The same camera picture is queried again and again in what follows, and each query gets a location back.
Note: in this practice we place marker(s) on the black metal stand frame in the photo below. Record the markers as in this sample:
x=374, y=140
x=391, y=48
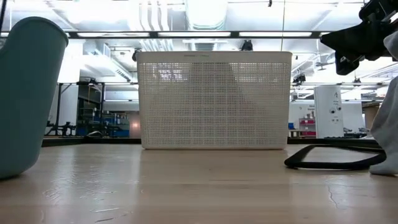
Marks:
x=58, y=109

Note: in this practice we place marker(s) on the white perforated plastic basket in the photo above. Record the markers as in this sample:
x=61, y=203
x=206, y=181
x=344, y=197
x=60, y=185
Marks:
x=214, y=102

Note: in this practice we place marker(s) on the white pillar with fixtures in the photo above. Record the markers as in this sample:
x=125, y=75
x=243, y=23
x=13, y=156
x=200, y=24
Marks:
x=328, y=112

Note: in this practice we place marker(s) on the black horizontal overhead bar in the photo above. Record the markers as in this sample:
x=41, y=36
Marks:
x=152, y=34

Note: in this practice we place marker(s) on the black table edge rail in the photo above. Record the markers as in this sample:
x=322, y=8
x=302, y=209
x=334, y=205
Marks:
x=93, y=141

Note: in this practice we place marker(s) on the small red storage rack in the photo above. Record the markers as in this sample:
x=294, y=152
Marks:
x=308, y=127

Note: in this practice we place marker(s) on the wooden crate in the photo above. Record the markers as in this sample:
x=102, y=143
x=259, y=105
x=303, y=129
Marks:
x=370, y=116

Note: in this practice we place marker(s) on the silver ceiling air duct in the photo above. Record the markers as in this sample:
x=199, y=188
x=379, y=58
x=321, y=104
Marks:
x=206, y=14

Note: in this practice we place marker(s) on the grey cloth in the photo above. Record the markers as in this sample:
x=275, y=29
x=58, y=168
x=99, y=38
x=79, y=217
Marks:
x=388, y=130

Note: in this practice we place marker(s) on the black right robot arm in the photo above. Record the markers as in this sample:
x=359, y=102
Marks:
x=377, y=9

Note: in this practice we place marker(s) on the black overhead camera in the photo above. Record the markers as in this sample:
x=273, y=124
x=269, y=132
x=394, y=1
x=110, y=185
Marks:
x=247, y=45

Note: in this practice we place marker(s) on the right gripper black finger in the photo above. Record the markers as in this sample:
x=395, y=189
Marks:
x=345, y=63

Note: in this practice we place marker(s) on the teal plastic bin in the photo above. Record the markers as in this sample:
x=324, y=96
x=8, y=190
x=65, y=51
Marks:
x=28, y=93

